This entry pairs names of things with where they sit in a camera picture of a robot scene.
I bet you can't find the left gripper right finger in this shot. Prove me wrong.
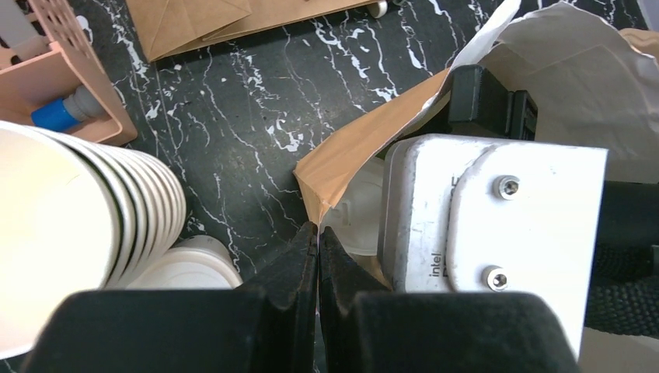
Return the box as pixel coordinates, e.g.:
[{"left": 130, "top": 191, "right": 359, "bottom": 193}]
[{"left": 319, "top": 229, "right": 579, "bottom": 372}]

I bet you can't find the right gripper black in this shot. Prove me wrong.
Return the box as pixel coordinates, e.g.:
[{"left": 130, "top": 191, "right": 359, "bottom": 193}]
[{"left": 422, "top": 64, "right": 658, "bottom": 337}]

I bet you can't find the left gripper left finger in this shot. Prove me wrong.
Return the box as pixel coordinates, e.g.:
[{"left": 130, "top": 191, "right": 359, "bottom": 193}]
[{"left": 22, "top": 222, "right": 318, "bottom": 372}]

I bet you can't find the stack of paper cups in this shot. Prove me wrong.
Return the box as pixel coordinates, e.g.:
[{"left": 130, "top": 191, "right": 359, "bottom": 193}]
[{"left": 1, "top": 121, "right": 187, "bottom": 359}]

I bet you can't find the tan paper bag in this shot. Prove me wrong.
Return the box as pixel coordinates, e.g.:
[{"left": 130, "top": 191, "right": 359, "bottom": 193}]
[{"left": 294, "top": 1, "right": 658, "bottom": 295}]

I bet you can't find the stack of white lids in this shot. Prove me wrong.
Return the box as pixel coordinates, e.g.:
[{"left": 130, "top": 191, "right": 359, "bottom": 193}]
[{"left": 127, "top": 235, "right": 243, "bottom": 290}]

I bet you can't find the blue cap small item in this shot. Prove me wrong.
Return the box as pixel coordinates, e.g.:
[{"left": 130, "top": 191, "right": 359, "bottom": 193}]
[{"left": 30, "top": 85, "right": 106, "bottom": 132}]

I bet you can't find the brown kraft paper bag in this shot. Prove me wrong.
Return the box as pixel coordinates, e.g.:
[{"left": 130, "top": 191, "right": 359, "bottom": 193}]
[{"left": 126, "top": 0, "right": 388, "bottom": 61}]

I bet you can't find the pink desk file organizer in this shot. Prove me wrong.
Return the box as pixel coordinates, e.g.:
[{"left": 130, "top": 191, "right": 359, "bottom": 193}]
[{"left": 1, "top": 1, "right": 138, "bottom": 145}]

